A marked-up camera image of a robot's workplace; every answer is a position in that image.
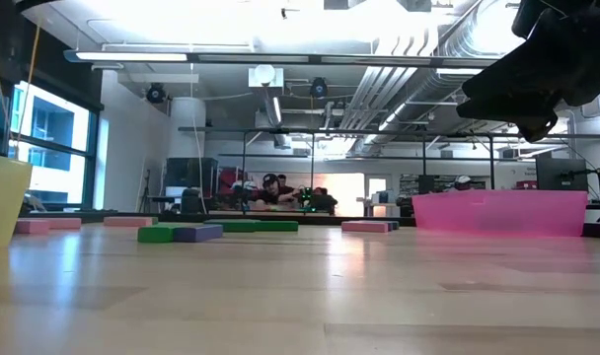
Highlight black tripod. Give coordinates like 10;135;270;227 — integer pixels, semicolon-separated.
138;169;154;214

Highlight black metal table frame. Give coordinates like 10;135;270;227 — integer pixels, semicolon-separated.
18;210;600;241

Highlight dark framed window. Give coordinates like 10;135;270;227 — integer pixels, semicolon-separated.
0;81;100;212

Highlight pink plastic bin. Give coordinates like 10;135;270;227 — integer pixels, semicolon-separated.
411;189;589;239

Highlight black metal rack frame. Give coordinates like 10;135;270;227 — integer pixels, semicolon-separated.
178;125;498;216

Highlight black background monitor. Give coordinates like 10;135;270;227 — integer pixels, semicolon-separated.
164;157;220;189

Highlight silver round air duct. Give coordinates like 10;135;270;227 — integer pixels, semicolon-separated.
397;0;526;155

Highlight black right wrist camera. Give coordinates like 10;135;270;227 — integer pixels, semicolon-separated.
516;117;561;145

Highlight white round column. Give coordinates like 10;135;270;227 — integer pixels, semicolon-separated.
170;96;207;160

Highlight black ceiling speaker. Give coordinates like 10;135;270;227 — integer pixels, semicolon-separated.
146;82;168;106
309;76;330;100

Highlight yellow plastic bin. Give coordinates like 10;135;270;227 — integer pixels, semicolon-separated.
0;152;34;250

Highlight grey overhead rig beam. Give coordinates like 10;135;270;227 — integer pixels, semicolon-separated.
63;48;501;70

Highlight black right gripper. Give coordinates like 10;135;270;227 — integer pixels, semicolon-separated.
456;14;600;130

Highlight white dome ceiling fixture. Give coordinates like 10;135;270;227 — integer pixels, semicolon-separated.
248;63;285;89

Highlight pink rectangular block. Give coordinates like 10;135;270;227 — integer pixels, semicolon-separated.
14;219;51;236
103;216;154;229
340;220;391;234
47;217;83;231

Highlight black office chair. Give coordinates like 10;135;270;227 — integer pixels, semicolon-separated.
180;186;204;215

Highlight black desk monitor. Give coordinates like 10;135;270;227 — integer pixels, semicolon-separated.
535;157;589;192

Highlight white ribbed ceiling duct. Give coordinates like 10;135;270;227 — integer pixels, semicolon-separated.
337;24;442;132

